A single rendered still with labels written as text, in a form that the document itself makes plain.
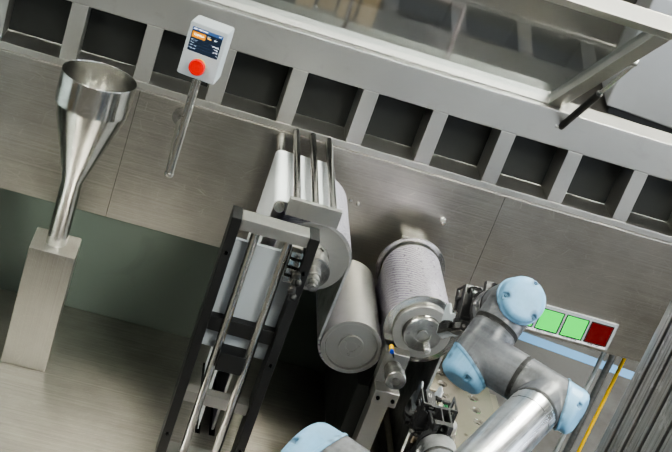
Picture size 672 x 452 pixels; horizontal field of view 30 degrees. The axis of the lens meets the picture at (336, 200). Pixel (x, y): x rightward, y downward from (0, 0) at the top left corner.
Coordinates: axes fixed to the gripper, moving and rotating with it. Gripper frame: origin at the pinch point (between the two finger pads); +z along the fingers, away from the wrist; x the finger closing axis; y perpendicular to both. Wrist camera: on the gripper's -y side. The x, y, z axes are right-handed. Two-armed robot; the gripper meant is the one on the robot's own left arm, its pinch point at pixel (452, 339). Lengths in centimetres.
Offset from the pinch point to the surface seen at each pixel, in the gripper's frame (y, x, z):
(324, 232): 15.1, 25.7, 9.2
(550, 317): 20, -34, 46
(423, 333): 2.8, 1.3, 16.2
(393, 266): 17.3, 6.8, 29.5
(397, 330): 2.4, 6.0, 17.8
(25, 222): 11, 82, 54
